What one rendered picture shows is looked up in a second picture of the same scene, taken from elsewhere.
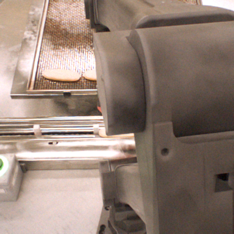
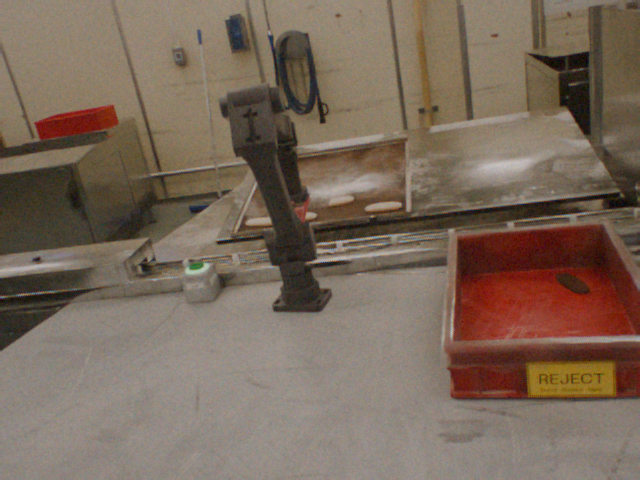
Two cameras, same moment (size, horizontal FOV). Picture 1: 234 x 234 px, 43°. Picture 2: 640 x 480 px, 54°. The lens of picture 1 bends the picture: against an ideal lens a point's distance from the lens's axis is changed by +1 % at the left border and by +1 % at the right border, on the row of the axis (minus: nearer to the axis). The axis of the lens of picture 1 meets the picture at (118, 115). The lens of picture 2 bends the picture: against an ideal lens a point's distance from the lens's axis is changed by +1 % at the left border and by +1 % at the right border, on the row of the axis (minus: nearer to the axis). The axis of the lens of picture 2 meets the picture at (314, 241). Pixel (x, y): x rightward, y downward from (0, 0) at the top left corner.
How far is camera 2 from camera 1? 1.05 m
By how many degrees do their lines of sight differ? 28
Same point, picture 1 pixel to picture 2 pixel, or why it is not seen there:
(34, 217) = (226, 306)
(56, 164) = (249, 276)
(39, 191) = (232, 295)
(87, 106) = not seen: hidden behind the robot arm
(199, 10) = not seen: hidden behind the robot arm
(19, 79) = (225, 229)
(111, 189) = (270, 237)
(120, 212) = (282, 264)
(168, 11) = not seen: hidden behind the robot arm
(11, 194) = (209, 289)
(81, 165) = (269, 275)
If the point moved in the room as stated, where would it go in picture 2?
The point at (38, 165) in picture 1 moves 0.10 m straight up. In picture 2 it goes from (233, 279) to (224, 242)
